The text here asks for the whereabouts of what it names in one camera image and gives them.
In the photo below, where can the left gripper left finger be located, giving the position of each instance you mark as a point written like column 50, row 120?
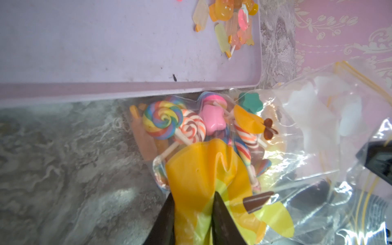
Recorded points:
column 162, row 232

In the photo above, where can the lilac plastic tray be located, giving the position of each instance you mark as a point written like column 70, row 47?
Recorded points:
column 69, row 51

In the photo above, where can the candy ziploc bag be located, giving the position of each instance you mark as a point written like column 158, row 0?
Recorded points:
column 366, row 213
column 273, row 155

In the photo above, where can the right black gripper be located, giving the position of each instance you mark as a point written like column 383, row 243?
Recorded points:
column 376, row 156

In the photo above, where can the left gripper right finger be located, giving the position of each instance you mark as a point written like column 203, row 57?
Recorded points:
column 224, row 229

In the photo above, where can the pile of colourful candies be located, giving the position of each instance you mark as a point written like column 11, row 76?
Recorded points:
column 232, row 22

